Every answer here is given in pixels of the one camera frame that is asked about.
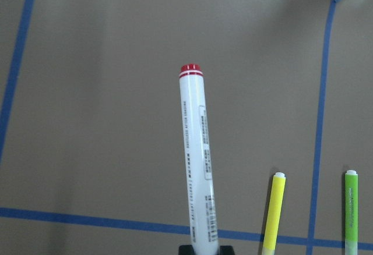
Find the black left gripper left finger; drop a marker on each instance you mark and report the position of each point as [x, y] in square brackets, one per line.
[185, 250]

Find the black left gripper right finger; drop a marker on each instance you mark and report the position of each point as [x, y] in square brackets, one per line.
[226, 250]

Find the red and white marker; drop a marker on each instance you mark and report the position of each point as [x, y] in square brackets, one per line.
[198, 161]

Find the yellow highlighter pen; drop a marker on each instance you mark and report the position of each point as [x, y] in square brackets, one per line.
[274, 212]

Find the brown paper table mat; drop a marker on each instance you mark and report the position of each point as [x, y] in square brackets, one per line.
[93, 155]

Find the green highlighter pen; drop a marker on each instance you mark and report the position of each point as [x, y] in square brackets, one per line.
[351, 212]

